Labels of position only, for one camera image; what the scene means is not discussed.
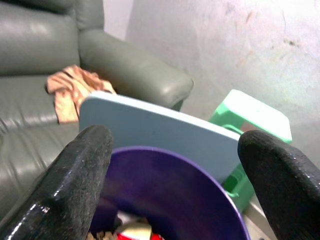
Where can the small light blue chair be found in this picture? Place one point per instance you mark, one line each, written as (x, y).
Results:
(150, 127)

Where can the purple plastic rubbish bin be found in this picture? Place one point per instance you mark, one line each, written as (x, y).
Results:
(175, 190)

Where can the crumpled beige cloth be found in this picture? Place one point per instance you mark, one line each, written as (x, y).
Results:
(72, 87)

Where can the red and white carton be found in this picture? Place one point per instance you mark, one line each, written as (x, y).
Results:
(140, 237)

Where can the green plastic stool stack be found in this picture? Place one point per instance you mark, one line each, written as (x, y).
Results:
(250, 110)

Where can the crumpled white paper wrapper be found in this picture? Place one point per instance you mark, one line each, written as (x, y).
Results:
(136, 225)

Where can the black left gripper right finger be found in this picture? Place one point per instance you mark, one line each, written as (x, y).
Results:
(285, 180)

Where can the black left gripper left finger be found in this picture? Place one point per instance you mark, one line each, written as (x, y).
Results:
(62, 190)

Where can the grey-green leather sofa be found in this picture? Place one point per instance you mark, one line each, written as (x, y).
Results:
(30, 37)

